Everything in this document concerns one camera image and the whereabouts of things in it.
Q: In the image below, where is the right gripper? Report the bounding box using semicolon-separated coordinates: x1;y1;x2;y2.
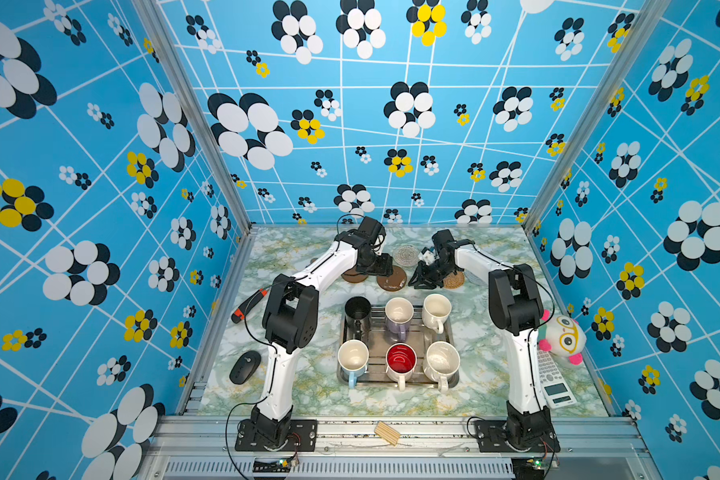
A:
407;260;454;289

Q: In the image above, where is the woven rattan coaster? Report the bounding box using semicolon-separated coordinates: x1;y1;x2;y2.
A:
443;271;466;290

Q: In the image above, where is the scratched brown round coaster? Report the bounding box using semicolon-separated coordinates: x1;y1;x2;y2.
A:
376;265;407;292

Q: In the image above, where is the dark brown round coaster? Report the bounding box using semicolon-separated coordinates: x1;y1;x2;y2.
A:
341;268;368;284

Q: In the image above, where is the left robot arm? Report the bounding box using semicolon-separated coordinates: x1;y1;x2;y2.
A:
250;218;393;447

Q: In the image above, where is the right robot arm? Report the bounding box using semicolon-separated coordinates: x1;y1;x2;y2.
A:
409;229;560;453

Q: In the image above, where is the white mug back right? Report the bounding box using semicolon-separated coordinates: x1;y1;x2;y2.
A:
422;294;452;335

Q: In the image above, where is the purple mug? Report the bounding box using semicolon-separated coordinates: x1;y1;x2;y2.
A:
384;297;414;342

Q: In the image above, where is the black mug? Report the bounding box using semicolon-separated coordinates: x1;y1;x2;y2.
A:
344;296;372;340

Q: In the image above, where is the metal tray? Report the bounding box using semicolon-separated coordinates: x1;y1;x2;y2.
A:
336;305;461;389

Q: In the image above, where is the white mug front right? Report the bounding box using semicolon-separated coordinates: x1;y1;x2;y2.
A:
424;341;461;393

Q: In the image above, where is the red inside mug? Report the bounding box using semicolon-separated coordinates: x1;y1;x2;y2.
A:
385;343;417;391

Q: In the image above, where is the pink plush toy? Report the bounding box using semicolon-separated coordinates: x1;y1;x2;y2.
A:
538;310;586;365

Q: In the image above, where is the black computer mouse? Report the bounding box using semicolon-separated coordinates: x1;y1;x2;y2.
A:
229;350;262;385

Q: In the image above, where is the small wooden block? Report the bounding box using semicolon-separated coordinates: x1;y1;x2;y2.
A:
374;421;401;446

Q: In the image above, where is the white calculator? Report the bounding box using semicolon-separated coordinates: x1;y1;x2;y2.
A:
537;350;577;409

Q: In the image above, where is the white mug blue handle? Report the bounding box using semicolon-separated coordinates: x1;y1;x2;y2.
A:
337;339;369;389

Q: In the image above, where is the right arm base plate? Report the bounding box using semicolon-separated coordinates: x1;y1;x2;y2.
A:
469;420;561;456

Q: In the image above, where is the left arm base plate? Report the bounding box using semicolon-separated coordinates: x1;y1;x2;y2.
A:
234;419;318;452

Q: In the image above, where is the aluminium front rail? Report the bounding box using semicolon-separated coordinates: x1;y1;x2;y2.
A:
137;416;661;479

